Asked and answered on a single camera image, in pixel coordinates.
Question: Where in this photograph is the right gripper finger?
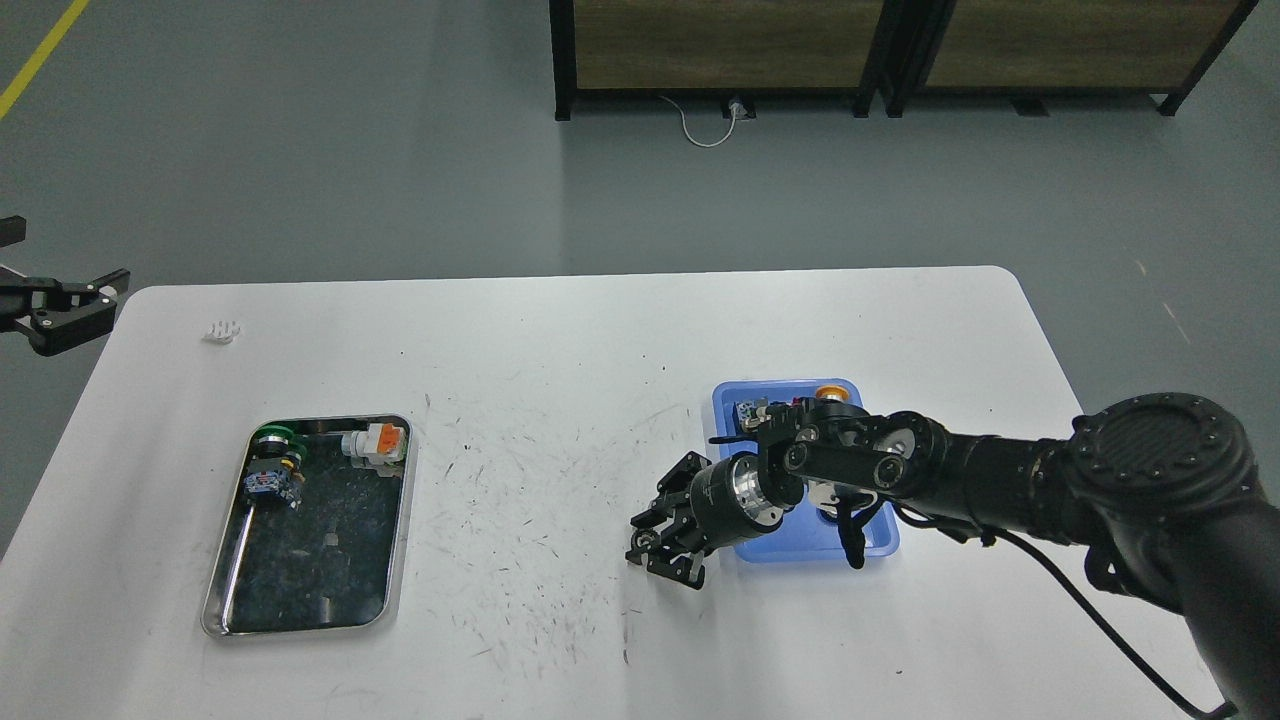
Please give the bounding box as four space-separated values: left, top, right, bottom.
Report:
626 525 707 589
630 452 712 530

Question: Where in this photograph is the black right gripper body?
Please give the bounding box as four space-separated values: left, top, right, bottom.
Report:
685 452 791 551

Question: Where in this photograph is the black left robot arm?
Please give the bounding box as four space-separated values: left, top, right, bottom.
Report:
1 265 131 357

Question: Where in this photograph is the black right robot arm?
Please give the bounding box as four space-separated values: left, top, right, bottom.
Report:
625 386 1279 719

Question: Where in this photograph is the blue plastic tray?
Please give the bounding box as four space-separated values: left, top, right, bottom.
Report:
710 378 900 565

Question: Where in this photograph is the silver metal tray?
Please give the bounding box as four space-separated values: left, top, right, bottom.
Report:
201 414 415 638

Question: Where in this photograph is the left wooden cabinet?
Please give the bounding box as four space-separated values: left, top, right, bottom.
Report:
548 1 906 122

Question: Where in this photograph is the wooden cabinet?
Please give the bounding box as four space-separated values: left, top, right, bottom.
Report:
881 1 1254 117
548 1 906 122

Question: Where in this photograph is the small white plastic piece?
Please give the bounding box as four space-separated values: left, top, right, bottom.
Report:
202 320 243 346

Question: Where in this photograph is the right wooden cabinet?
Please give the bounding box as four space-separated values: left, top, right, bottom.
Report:
881 1 1254 117

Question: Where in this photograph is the red push button switch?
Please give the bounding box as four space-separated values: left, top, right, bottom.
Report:
733 398 771 434

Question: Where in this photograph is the yellow push button switch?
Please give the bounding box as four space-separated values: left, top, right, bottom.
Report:
814 384 851 404

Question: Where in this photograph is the orange white switch part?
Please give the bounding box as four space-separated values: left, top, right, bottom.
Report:
340 423 410 478

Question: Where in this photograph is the white floor cable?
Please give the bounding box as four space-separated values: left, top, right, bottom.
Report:
660 95 751 149

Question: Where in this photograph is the green push button switch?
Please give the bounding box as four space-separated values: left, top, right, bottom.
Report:
239 424 308 509

